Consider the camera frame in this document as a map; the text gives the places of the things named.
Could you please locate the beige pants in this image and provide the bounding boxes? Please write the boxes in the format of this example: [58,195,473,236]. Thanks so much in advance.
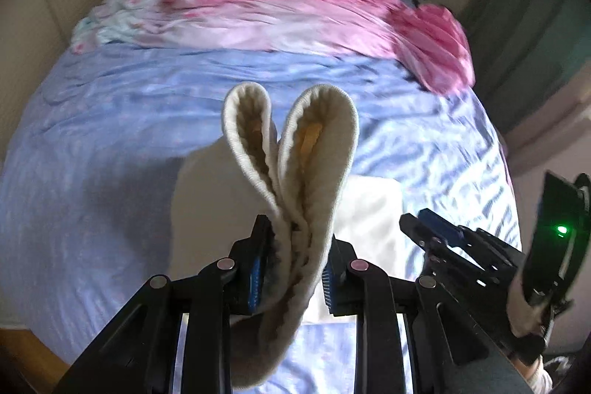
[168,82,407,390]

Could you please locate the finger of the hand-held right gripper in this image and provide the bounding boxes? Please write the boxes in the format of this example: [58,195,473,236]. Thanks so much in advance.
[418,209,465,247]
[399,213,437,249]

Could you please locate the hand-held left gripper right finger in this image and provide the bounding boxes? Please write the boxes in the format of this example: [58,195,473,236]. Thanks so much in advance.
[321,237,522,394]

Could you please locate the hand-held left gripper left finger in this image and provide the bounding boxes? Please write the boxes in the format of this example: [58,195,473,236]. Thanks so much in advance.
[53,214,278,394]

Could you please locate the blue floral striped bed sheet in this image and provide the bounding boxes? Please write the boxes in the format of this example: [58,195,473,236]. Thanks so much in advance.
[0,38,522,394]

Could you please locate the green curtain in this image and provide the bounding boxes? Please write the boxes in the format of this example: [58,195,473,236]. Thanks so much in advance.
[462,0,591,136]

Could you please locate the pale floral cloth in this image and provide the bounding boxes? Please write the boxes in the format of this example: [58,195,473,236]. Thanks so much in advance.
[71,0,164,53]

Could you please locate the person's right forearm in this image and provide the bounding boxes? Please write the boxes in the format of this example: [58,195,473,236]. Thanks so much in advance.
[512,364,555,394]

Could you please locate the person's right hand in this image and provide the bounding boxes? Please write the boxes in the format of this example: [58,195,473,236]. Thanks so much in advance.
[508,271,546,337]

